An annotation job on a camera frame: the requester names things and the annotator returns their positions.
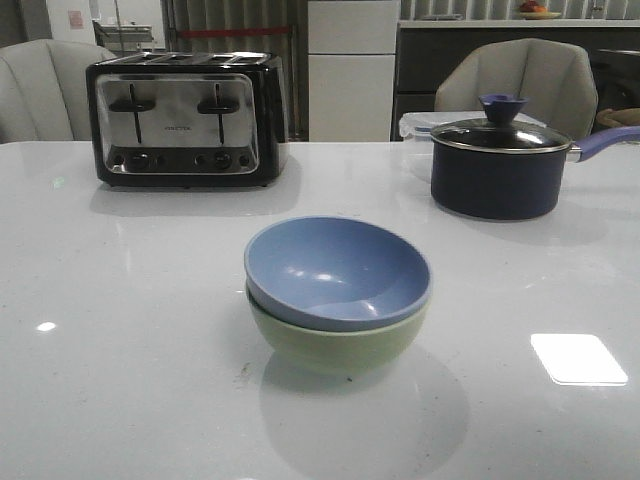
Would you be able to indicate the blue bowl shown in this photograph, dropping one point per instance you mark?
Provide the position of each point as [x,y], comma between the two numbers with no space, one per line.
[336,274]

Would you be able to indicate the green bowl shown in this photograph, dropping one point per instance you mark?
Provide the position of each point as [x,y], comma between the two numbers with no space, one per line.
[337,353]

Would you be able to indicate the clear plastic food container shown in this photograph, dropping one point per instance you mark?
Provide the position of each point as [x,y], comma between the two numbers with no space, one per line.
[414,125]

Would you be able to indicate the dark blue saucepan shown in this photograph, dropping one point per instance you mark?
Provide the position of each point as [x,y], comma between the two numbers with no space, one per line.
[510,186]

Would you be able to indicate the white refrigerator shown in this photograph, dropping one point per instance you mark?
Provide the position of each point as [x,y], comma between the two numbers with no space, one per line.
[351,67]

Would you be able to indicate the black chrome four-slot toaster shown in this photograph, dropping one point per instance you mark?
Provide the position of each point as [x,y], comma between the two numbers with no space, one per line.
[188,119]

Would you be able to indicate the glass pot lid blue knob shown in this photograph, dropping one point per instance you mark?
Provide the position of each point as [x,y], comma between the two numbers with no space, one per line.
[498,131]

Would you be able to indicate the dark kitchen counter cabinet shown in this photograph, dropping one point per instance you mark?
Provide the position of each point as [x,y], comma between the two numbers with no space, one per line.
[428,51]

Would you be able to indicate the beige chair on right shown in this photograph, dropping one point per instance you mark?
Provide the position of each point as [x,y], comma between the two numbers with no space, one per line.
[556,77]

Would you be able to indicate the beige chair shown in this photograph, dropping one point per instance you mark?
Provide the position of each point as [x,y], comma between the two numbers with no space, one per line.
[44,91]
[556,77]

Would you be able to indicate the fruit bowl on counter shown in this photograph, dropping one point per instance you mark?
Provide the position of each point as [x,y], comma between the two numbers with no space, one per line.
[533,10]

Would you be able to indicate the beige chair on left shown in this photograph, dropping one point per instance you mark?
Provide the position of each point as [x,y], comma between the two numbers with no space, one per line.
[44,91]

